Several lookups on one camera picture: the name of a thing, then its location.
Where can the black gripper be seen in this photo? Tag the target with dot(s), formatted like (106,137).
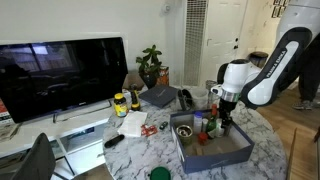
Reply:
(227,109)

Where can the white bottle with white lid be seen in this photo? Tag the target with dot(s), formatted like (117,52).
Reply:
(220,129)

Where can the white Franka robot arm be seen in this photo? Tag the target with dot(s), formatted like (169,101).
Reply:
(283,66)

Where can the green bottle with red cap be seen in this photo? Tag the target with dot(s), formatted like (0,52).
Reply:
(212,125)

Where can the white bottle with blue cap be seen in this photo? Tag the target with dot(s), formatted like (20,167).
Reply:
(198,122)

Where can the navy cardboard box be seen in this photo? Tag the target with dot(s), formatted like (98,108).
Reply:
(216,160)

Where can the yellow and black bottle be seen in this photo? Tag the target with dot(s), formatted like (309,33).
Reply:
(135,101)

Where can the yellow vitamin bottle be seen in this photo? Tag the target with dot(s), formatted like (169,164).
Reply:
(120,106)

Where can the jar with red cap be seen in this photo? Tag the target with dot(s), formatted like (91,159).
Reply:
(202,138)

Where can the clear plastic container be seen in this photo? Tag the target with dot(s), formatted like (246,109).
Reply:
(200,99)

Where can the open metal can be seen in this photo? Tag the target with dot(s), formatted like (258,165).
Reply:
(184,133)

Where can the small black key fob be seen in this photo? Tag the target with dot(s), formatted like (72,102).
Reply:
(163,125)

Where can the black round stool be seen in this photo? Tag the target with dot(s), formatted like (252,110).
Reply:
(258,59)

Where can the grey laptop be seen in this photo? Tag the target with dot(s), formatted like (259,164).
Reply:
(158,96)

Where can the red ketchup packets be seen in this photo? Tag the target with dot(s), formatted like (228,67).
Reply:
(149,130)

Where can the green round lid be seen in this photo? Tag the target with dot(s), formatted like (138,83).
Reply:
(160,174)

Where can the white door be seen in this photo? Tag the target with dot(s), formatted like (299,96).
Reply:
(223,33)

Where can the person in dark trousers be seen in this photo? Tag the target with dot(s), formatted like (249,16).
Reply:
(310,76)

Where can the white paper napkin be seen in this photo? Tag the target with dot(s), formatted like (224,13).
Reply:
(132,124)

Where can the green potted plant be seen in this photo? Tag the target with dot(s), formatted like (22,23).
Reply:
(150,65)

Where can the brown paper bag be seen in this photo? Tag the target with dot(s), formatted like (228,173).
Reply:
(133,81)

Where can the black remote control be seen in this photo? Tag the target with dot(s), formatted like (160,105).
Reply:
(114,141)

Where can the black flat screen television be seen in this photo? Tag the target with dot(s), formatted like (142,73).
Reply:
(60,76)

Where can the dark grey chair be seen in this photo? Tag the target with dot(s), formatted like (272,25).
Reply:
(36,160)

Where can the white television stand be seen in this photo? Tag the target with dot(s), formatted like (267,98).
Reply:
(33,130)

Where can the white wall heater grille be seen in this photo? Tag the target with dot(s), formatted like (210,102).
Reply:
(195,40)

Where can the white wall thermostat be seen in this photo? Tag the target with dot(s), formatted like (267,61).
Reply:
(165,7)

